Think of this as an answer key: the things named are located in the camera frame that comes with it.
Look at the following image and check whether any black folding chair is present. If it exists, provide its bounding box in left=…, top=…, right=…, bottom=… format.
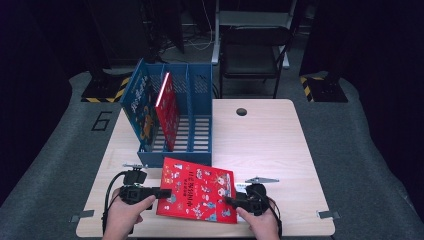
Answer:
left=218, top=25, right=293, bottom=99

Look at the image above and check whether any dark metal stand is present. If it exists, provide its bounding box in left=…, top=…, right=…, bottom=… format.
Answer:
left=138, top=0, right=186, bottom=64

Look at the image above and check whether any blue plastic file rack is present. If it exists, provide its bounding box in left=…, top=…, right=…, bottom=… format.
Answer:
left=134, top=62, right=214, bottom=169

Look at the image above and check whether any person's right hand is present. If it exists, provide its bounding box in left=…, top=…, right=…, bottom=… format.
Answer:
left=235, top=199, right=281, bottom=240

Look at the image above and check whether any blue picture book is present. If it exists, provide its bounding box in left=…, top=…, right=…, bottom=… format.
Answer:
left=119, top=58, right=160, bottom=153

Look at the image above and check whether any black cable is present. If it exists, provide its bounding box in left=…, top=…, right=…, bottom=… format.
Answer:
left=263, top=191, right=284, bottom=239
left=101, top=170, right=129, bottom=234

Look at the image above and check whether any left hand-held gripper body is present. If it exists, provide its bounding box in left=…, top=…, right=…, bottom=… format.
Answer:
left=118, top=162, right=154, bottom=206

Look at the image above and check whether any black stand with striped base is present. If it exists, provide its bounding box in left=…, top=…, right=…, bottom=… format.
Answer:
left=299, top=71, right=349, bottom=103
left=80, top=68, right=129, bottom=104

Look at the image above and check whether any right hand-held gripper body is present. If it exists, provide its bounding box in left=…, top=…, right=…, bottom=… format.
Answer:
left=240, top=176, right=280, bottom=216

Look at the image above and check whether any person's left hand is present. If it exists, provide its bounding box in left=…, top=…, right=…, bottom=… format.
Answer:
left=103, top=189, right=157, bottom=240

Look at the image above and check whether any red picture book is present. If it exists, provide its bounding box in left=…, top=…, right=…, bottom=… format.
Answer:
left=155, top=71, right=181, bottom=153
left=155, top=157, right=238, bottom=224

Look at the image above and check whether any white floor cable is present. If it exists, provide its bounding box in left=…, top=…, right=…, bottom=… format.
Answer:
left=184, top=0, right=214, bottom=52

